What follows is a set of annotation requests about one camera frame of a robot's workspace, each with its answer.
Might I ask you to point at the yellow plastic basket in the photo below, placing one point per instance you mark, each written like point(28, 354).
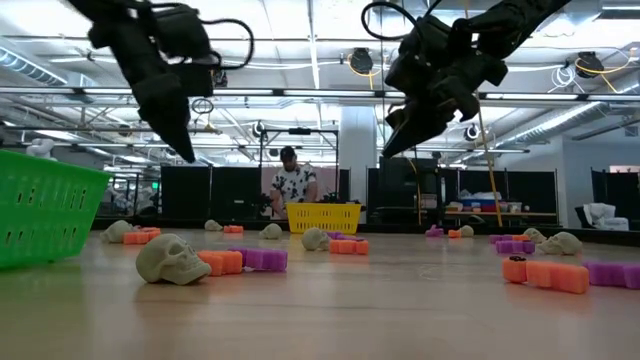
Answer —
point(324, 218)

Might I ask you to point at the purple toy figure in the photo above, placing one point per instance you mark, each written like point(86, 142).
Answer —
point(517, 247)
point(342, 235)
point(434, 231)
point(495, 238)
point(262, 259)
point(612, 274)

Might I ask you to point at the blue storage bin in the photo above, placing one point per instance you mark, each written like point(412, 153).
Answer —
point(477, 203)

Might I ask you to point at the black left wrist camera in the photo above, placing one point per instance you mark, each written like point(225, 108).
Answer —
point(182, 32)

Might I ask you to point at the green plastic basket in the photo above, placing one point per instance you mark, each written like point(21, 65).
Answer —
point(45, 210)

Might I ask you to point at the black metal frame rig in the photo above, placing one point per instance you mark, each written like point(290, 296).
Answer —
point(299, 131)

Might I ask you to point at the black cabinet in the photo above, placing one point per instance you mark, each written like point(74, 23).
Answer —
point(400, 190)

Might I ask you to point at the white background robot figure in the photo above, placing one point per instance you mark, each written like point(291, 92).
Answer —
point(41, 149)

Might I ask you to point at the pale pink curtain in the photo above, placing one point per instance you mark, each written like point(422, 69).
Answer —
point(327, 180)

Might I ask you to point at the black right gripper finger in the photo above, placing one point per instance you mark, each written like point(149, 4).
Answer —
point(397, 117)
point(422, 125)

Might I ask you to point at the long ceiling light strip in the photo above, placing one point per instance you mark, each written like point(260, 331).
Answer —
point(310, 92)

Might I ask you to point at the black background robot arm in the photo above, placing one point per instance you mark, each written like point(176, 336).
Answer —
point(262, 204)

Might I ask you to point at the beige plastic skull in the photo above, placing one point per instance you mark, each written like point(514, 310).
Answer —
point(562, 243)
point(167, 260)
point(213, 225)
point(466, 230)
point(315, 239)
point(271, 231)
point(115, 231)
point(534, 235)

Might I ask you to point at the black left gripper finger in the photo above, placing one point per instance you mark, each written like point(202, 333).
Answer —
point(172, 135)

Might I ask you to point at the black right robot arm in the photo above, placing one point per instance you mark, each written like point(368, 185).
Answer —
point(520, 17)

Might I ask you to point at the person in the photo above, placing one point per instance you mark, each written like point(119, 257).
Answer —
point(295, 185)

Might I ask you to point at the silver air duct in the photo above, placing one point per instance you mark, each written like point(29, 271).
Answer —
point(30, 67)
point(560, 120)

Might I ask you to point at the wooden side table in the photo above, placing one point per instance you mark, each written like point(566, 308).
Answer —
point(525, 214)

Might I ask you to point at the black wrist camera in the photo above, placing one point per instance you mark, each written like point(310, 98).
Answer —
point(427, 40)
point(182, 32)

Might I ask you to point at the white cloth pile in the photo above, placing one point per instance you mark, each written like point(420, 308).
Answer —
point(602, 215)

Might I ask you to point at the narrow black panel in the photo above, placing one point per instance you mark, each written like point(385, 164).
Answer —
point(344, 185)

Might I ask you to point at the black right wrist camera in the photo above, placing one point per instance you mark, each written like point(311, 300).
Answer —
point(427, 40)

